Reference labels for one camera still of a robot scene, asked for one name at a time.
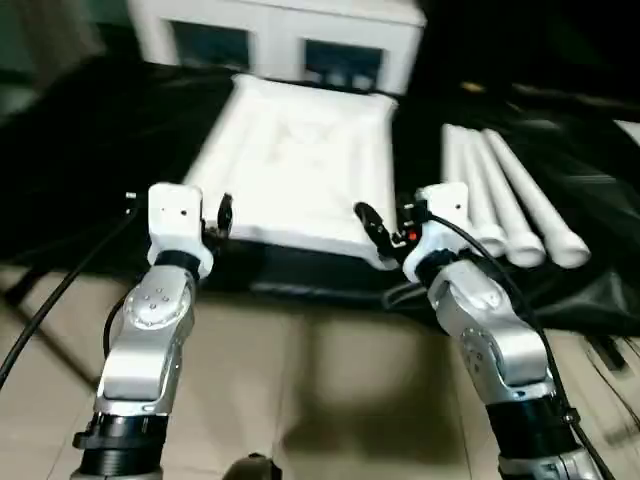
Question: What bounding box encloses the white plastic table top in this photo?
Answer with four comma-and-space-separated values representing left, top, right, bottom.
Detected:
182, 73, 401, 271

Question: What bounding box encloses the black glossy mat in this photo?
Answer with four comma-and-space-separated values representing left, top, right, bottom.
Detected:
0, 54, 640, 331

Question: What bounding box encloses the white glass-door cabinet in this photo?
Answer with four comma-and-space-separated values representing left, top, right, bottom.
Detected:
127, 0, 427, 96

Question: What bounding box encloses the flat white board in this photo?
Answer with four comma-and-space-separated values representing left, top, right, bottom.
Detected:
612, 118, 640, 146

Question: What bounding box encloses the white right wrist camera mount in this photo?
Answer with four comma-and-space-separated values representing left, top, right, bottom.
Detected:
403, 182, 471, 281

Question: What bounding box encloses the black left wrist camera cable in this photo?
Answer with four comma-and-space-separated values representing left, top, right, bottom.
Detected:
0, 192, 151, 381

